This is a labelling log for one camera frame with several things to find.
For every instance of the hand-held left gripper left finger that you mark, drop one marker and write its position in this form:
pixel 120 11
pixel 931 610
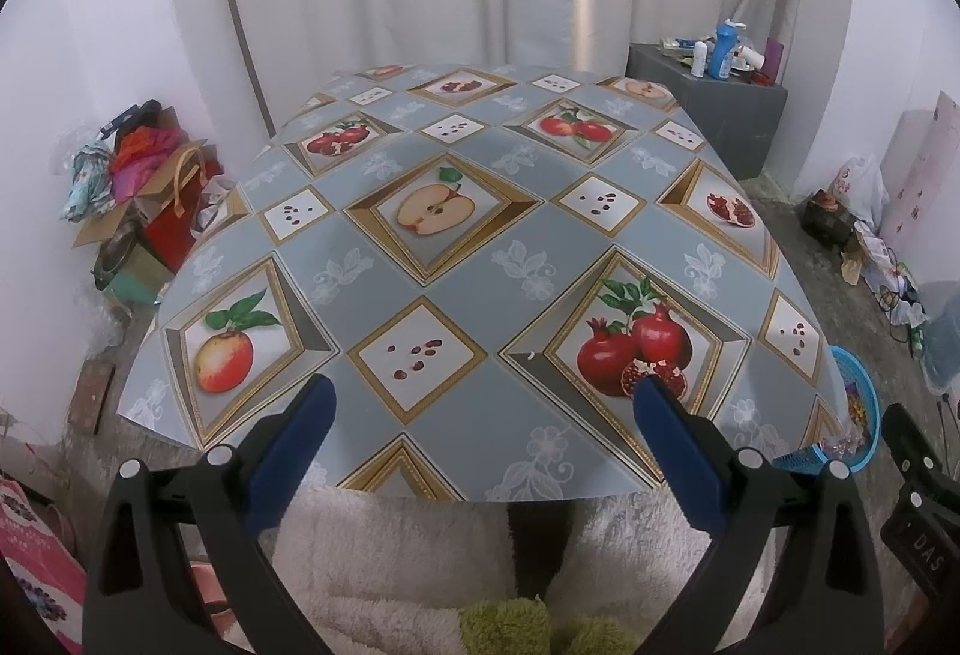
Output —
pixel 292 445

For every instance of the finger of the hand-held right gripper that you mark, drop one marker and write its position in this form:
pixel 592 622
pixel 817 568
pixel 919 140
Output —
pixel 911 445

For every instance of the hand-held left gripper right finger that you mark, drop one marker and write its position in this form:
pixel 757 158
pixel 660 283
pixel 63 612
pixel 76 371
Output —
pixel 679 452

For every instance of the blue mesh basket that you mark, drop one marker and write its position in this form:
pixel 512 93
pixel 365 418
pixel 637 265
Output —
pixel 855 362

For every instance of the white fluffy cloth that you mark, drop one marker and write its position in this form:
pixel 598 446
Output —
pixel 375 550

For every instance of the pile of papers and packets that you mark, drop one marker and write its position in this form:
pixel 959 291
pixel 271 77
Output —
pixel 892 272

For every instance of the torn cardboard piece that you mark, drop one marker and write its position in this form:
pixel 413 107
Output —
pixel 852 263

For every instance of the brown brick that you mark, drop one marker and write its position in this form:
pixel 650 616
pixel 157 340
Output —
pixel 95 396

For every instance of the teal box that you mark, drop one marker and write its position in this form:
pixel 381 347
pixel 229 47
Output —
pixel 135 276

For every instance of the dark printed box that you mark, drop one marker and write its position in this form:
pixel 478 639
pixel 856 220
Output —
pixel 829 220

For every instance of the green fluffy cloth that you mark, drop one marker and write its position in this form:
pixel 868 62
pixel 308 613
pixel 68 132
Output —
pixel 502 625

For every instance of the white plastic bag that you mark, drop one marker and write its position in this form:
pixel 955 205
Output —
pixel 859 190

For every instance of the pink patterned roll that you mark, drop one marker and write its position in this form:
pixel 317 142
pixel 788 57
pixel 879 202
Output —
pixel 926 175

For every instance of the fruit print tablecloth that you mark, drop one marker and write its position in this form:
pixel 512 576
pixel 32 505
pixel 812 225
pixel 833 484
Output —
pixel 480 250

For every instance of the pink printed paper bag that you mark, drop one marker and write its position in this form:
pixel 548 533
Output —
pixel 37 565

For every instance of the open cardboard box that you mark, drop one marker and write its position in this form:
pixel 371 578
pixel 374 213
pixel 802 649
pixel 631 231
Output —
pixel 105 227

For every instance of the colourful clothes pile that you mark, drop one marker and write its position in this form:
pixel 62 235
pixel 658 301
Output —
pixel 139 148

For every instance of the grey cabinet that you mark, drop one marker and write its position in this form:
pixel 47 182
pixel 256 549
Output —
pixel 720 115

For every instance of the small white bottle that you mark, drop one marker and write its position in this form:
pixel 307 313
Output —
pixel 700 58

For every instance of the blue white bottle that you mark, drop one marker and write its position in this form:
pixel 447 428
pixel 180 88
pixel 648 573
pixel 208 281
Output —
pixel 724 54

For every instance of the purple card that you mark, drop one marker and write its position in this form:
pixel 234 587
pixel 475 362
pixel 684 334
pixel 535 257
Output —
pixel 773 60

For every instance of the white tube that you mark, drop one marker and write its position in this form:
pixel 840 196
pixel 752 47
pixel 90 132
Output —
pixel 677 44

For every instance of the dark curved pole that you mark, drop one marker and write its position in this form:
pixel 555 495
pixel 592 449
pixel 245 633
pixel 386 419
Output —
pixel 238 24

